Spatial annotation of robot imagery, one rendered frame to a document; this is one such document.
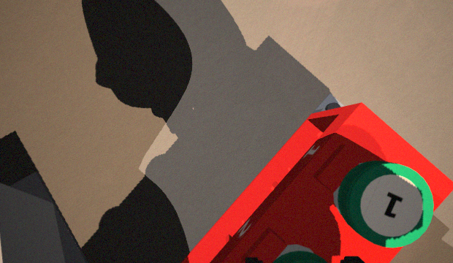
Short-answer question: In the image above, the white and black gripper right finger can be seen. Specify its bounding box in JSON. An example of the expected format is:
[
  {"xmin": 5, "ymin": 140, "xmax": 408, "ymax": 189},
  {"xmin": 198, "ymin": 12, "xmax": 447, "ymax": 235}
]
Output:
[{"xmin": 340, "ymin": 256, "xmax": 365, "ymax": 263}]

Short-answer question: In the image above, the red tube rack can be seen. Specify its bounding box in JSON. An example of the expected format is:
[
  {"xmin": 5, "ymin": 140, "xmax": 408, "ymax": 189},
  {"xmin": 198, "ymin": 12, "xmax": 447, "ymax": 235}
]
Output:
[{"xmin": 181, "ymin": 103, "xmax": 453, "ymax": 263}]

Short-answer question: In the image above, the green cap with cream label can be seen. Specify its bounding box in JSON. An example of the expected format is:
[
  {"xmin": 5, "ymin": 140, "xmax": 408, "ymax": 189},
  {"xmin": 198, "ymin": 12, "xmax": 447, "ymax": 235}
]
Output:
[{"xmin": 272, "ymin": 251, "xmax": 328, "ymax": 263}]

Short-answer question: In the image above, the green round cap with cream top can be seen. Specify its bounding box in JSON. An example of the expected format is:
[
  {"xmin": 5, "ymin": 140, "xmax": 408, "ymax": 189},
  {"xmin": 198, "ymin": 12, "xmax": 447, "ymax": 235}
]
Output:
[{"xmin": 338, "ymin": 161, "xmax": 434, "ymax": 248}]

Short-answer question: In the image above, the beige button housing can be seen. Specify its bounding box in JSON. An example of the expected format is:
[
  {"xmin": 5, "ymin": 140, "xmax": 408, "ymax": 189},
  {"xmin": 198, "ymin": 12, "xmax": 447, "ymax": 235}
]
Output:
[{"xmin": 0, "ymin": 172, "xmax": 88, "ymax": 263}]

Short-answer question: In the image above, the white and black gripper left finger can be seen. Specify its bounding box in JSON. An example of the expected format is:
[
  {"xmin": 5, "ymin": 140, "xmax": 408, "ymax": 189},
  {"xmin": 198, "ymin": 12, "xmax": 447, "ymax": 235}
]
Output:
[{"xmin": 245, "ymin": 257, "xmax": 263, "ymax": 263}]

